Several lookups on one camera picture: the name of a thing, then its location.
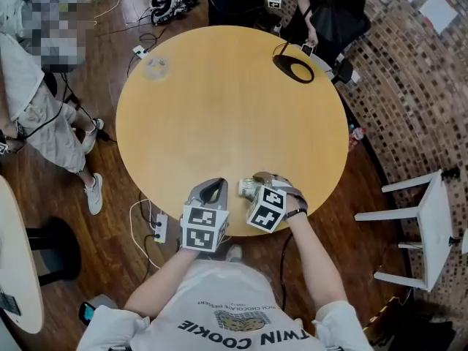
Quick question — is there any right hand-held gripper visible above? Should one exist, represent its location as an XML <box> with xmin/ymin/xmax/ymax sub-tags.
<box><xmin>246</xmin><ymin>171</ymin><xmax>309</xmax><ymax>234</ymax></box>

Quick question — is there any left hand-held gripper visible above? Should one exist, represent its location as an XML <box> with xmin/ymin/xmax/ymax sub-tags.
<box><xmin>180</xmin><ymin>177</ymin><xmax>231</xmax><ymax>253</ymax></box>

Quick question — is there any white paper cup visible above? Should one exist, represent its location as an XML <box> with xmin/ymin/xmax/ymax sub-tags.
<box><xmin>238</xmin><ymin>176</ymin><xmax>263</xmax><ymax>201</ymax></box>

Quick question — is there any person's right forearm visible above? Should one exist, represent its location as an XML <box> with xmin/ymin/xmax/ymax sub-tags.
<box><xmin>287</xmin><ymin>214</ymin><xmax>348</xmax><ymax>312</ymax></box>

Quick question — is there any person's left forearm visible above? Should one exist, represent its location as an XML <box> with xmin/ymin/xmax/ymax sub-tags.
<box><xmin>123</xmin><ymin>249</ymin><xmax>200</xmax><ymax>310</ymax></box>

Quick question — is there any person's right hand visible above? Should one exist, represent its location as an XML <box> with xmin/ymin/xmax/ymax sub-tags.
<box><xmin>284</xmin><ymin>194</ymin><xmax>305</xmax><ymax>216</ymax></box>

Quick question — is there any white power strip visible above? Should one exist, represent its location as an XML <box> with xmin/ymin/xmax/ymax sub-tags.
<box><xmin>153</xmin><ymin>213</ymin><xmax>169</xmax><ymax>244</ymax></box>

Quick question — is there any person's white shoe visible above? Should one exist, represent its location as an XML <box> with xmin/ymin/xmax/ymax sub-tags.
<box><xmin>225</xmin><ymin>244</ymin><xmax>244</xmax><ymax>263</ymax></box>

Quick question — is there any round wooden table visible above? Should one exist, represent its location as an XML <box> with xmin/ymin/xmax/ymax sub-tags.
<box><xmin>115</xmin><ymin>25</ymin><xmax>350</xmax><ymax>238</ymax></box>

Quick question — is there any person's white printed shirt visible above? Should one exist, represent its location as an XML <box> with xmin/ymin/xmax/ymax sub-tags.
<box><xmin>76</xmin><ymin>260</ymin><xmax>374</xmax><ymax>351</ymax></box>

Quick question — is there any clear bottle red label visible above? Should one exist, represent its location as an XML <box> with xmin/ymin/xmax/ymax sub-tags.
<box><xmin>349</xmin><ymin>124</ymin><xmax>368</xmax><ymax>150</ymax></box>

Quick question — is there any grey trash bin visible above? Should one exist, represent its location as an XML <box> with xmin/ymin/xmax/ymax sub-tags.
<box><xmin>78</xmin><ymin>293</ymin><xmax>120</xmax><ymax>327</ymax></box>

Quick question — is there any black office chair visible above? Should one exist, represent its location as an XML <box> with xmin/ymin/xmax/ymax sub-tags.
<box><xmin>281</xmin><ymin>0</ymin><xmax>372</xmax><ymax>83</ymax></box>

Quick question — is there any white wooden stool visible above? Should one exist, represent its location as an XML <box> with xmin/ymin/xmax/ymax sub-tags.
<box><xmin>353</xmin><ymin>169</ymin><xmax>456</xmax><ymax>293</ymax></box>

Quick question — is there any black and white headset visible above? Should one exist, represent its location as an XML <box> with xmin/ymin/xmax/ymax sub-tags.
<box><xmin>149</xmin><ymin>0</ymin><xmax>190</xmax><ymax>26</ymax></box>

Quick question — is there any white round table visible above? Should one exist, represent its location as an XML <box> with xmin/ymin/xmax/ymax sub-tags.
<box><xmin>0</xmin><ymin>175</ymin><xmax>82</xmax><ymax>335</ymax></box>

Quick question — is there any black keyboard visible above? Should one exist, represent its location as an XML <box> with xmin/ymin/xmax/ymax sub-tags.
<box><xmin>0</xmin><ymin>289</ymin><xmax>22</xmax><ymax>317</ymax></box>

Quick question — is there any long white cable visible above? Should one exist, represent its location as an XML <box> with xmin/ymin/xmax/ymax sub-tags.
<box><xmin>129</xmin><ymin>197</ymin><xmax>164</xmax><ymax>270</ymax></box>

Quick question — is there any black cable with adapter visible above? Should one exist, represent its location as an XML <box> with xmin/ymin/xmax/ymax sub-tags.
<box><xmin>138</xmin><ymin>192</ymin><xmax>162</xmax><ymax>281</ymax></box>

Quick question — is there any black ring-base desk lamp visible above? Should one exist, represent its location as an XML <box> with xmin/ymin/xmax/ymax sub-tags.
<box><xmin>272</xmin><ymin>4</ymin><xmax>315</xmax><ymax>85</ymax></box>

